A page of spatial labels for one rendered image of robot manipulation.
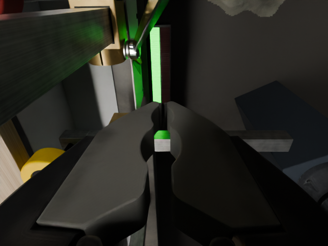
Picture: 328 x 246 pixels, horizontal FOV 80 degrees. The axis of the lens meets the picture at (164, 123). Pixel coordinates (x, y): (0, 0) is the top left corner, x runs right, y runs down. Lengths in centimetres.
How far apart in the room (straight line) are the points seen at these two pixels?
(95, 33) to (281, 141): 35
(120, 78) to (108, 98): 13
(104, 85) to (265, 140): 40
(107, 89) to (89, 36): 38
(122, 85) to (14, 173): 25
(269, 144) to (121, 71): 33
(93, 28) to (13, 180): 29
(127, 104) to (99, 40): 28
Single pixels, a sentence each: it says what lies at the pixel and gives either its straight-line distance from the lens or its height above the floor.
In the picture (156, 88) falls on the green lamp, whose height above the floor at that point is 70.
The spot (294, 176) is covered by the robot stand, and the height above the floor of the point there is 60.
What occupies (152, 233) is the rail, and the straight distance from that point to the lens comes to 86.
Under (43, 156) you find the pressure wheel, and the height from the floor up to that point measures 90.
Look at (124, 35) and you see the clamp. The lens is 28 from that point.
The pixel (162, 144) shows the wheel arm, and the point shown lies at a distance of 37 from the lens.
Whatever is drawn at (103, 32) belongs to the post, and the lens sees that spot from 22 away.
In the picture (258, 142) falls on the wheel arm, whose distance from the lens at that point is 41.
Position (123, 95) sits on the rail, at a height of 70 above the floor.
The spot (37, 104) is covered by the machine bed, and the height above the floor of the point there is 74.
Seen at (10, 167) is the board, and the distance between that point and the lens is 38.
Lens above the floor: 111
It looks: 58 degrees down
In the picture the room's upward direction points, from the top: 178 degrees counter-clockwise
